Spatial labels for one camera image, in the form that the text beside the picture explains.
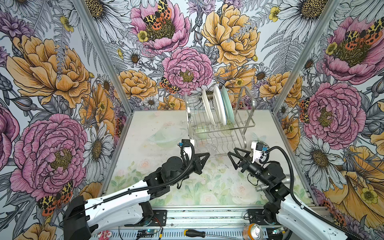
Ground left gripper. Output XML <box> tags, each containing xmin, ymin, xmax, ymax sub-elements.
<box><xmin>169</xmin><ymin>151</ymin><xmax>209</xmax><ymax>185</ymax></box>

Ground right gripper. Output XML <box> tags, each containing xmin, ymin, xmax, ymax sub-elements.
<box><xmin>227</xmin><ymin>149</ymin><xmax>271</xmax><ymax>187</ymax></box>

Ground clear faceted glass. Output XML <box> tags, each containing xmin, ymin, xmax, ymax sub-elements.
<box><xmin>204</xmin><ymin>143</ymin><xmax>217</xmax><ymax>155</ymax></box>

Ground light green ceramic bowl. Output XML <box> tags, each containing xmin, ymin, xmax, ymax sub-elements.
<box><xmin>195</xmin><ymin>126</ymin><xmax>209</xmax><ymax>140</ymax></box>

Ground steel two-tier dish rack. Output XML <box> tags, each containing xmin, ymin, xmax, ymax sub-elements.
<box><xmin>185</xmin><ymin>87</ymin><xmax>256</xmax><ymax>157</ymax></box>

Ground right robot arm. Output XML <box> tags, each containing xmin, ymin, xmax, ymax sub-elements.
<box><xmin>228</xmin><ymin>146</ymin><xmax>361</xmax><ymax>240</ymax></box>

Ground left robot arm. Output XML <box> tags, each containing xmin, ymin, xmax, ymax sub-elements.
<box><xmin>63</xmin><ymin>153</ymin><xmax>210</xmax><ymax>240</ymax></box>

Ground grey metal cylinder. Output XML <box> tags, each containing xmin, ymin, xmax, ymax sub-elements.
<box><xmin>255</xmin><ymin>177</ymin><xmax>291</xmax><ymax>192</ymax></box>

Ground pale green plate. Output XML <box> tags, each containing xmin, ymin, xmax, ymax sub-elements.
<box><xmin>221</xmin><ymin>87</ymin><xmax>235</xmax><ymax>124</ymax></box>

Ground cream white plate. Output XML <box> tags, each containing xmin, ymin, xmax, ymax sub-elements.
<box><xmin>202</xmin><ymin>90</ymin><xmax>216</xmax><ymax>126</ymax></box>

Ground white patterned plate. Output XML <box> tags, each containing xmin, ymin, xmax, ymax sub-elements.
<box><xmin>213</xmin><ymin>85</ymin><xmax>227</xmax><ymax>126</ymax></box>

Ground black yellow screwdriver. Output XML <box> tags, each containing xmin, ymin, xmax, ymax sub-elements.
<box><xmin>184</xmin><ymin>229</ymin><xmax>237</xmax><ymax>240</ymax></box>

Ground roll of tape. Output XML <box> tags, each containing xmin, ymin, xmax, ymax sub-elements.
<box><xmin>242</xmin><ymin>224</ymin><xmax>264</xmax><ymax>240</ymax></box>

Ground green circuit board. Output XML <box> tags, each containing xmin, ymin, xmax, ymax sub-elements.
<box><xmin>136</xmin><ymin>229</ymin><xmax>161</xmax><ymax>240</ymax></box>

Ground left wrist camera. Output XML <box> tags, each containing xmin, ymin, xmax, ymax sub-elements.
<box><xmin>178</xmin><ymin>139</ymin><xmax>195</xmax><ymax>161</ymax></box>

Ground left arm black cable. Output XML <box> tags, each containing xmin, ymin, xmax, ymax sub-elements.
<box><xmin>74</xmin><ymin>141</ymin><xmax>196</xmax><ymax>211</ymax></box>

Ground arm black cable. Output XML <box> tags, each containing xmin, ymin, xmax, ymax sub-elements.
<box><xmin>263</xmin><ymin>145</ymin><xmax>365</xmax><ymax>240</ymax></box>
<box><xmin>74</xmin><ymin>141</ymin><xmax>196</xmax><ymax>211</ymax></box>

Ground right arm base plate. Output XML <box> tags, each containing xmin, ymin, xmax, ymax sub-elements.
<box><xmin>243</xmin><ymin>209</ymin><xmax>281</xmax><ymax>226</ymax></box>

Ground aluminium front rail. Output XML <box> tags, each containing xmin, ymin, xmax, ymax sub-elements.
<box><xmin>78</xmin><ymin>206</ymin><xmax>334</xmax><ymax>232</ymax></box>

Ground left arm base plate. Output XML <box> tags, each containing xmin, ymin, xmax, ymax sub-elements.
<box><xmin>124</xmin><ymin>210</ymin><xmax>168</xmax><ymax>227</ymax></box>

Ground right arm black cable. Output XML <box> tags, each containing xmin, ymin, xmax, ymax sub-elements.
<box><xmin>263</xmin><ymin>145</ymin><xmax>365</xmax><ymax>240</ymax></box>

